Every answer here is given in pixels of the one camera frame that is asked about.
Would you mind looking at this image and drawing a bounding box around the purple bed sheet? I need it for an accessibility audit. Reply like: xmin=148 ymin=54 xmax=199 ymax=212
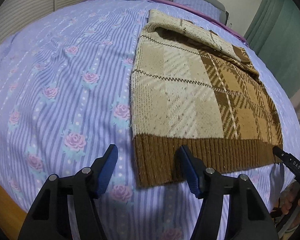
xmin=85 ymin=0 xmax=249 ymax=47

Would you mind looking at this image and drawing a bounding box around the green curtain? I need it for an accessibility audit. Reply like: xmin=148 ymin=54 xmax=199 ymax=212
xmin=244 ymin=0 xmax=300 ymax=97

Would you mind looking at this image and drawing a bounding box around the brown plaid knit sweater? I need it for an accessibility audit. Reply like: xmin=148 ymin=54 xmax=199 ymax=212
xmin=130 ymin=9 xmax=283 ymax=187

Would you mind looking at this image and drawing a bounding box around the lavender floral bed cover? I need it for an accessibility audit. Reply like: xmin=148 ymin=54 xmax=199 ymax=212
xmin=0 ymin=0 xmax=300 ymax=239

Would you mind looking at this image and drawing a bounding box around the right hand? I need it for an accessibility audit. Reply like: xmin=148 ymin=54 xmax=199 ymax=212
xmin=281 ymin=181 xmax=300 ymax=215

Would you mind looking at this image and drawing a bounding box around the lavender floral pillow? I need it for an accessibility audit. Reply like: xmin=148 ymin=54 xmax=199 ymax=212
xmin=173 ymin=0 xmax=221 ymax=21

